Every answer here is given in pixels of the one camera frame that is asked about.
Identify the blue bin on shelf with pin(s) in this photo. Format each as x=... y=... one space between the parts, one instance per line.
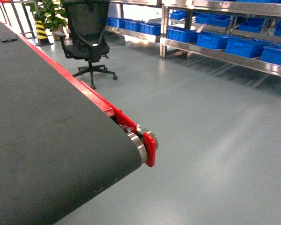
x=250 y=48
x=272 y=54
x=186 y=36
x=214 y=41

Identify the stainless steel shelf rack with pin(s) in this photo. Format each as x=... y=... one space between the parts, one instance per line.
x=167 y=46

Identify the steel conveyor end roller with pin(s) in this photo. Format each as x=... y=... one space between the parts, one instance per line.
x=146 y=143

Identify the black mesh office chair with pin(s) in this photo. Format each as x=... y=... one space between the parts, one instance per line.
x=87 y=20

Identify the potted green plant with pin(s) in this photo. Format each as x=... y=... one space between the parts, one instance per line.
x=52 y=15

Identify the red conveyor side frame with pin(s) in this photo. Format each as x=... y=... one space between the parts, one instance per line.
x=21 y=60

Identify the yellow black striped post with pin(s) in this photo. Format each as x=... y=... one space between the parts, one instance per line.
x=42 y=38

